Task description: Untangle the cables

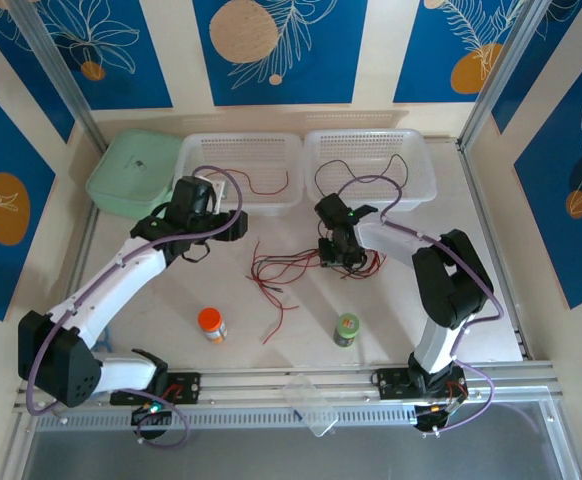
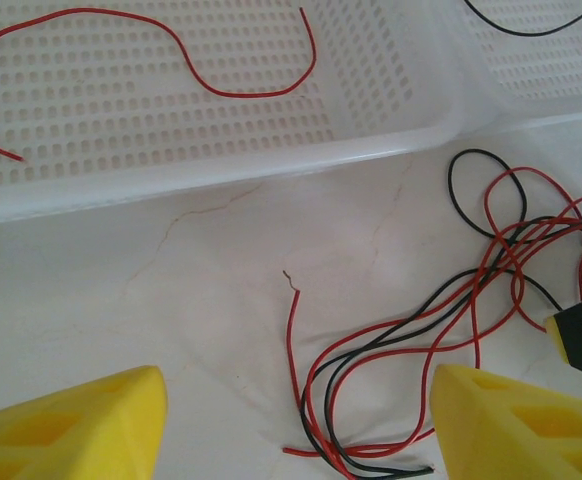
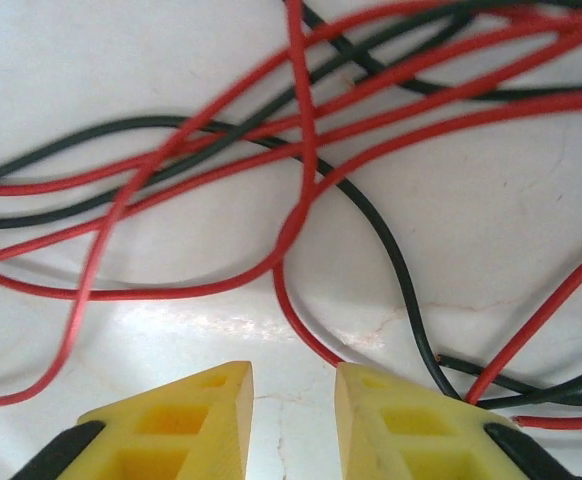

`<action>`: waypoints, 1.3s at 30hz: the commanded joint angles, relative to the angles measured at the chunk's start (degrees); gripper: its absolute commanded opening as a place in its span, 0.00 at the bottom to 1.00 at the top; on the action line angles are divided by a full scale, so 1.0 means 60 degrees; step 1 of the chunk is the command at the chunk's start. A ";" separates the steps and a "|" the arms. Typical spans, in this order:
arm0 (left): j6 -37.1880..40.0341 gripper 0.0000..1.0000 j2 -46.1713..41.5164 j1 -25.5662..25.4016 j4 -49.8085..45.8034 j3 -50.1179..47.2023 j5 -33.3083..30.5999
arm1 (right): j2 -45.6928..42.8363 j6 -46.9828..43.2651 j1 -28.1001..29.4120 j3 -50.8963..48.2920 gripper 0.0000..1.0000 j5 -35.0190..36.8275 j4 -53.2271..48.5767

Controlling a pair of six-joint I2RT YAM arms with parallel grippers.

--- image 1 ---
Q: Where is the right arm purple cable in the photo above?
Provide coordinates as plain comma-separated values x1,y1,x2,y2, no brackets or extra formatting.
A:
338,175,505,434

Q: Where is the aluminium frame post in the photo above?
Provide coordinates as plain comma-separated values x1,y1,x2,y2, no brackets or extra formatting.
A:
5,0,110,154
456,0,582,151

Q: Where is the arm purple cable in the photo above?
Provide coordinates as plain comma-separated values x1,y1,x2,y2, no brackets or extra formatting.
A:
338,175,505,434
24,164,245,448

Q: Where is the orange lid bottle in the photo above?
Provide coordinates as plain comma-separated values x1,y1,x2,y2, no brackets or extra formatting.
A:
197,306,230,345

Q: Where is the grey metal panel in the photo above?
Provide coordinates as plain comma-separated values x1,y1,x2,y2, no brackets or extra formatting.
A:
18,427,582,480

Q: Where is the aluminium rail frame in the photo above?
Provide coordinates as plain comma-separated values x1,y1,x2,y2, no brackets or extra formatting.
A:
13,360,565,434

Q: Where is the green lidded plastic container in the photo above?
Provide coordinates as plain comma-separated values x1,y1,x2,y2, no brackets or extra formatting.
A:
84,128,185,224

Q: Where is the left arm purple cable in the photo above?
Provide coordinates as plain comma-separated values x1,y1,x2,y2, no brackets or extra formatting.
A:
24,164,245,448

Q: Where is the green bottle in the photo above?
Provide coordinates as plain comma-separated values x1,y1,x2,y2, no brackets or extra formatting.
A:
333,312,361,349

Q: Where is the black controller board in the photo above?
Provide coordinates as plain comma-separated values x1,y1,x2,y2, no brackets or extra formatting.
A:
129,403,175,441
413,402,460,436

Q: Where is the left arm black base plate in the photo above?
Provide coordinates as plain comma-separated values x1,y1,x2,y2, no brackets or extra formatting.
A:
108,370,203,407

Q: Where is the thin black cable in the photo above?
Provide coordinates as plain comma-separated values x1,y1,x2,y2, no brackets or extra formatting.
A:
263,249,375,292
314,153,412,201

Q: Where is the white perforated plastic basket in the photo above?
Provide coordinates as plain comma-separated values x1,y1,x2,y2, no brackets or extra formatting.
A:
303,128,438,214
172,132,306,219

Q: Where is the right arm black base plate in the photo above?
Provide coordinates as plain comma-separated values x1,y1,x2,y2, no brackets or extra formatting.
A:
373,367,470,401

